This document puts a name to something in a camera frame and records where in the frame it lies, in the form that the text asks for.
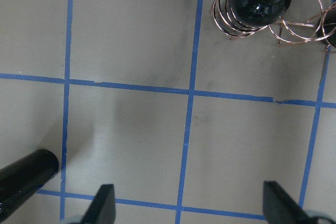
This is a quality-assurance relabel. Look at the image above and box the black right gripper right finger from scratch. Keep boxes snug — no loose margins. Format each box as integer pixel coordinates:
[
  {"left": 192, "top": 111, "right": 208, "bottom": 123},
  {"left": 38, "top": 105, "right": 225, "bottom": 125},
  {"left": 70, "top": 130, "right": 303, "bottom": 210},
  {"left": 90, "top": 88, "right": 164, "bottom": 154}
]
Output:
[{"left": 263, "top": 181, "right": 310, "bottom": 224}]

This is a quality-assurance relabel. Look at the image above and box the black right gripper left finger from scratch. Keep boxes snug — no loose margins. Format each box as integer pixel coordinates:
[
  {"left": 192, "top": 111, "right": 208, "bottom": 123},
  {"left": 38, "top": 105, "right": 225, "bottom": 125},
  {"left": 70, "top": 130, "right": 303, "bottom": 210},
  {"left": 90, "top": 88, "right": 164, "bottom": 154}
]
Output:
[{"left": 81, "top": 184, "right": 116, "bottom": 224}]

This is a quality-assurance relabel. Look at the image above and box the copper wire bottle basket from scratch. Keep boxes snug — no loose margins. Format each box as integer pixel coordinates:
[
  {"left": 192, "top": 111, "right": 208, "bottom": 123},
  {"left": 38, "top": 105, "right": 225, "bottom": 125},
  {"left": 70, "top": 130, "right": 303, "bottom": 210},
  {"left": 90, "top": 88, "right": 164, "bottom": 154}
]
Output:
[{"left": 209, "top": 0, "right": 335, "bottom": 47}]

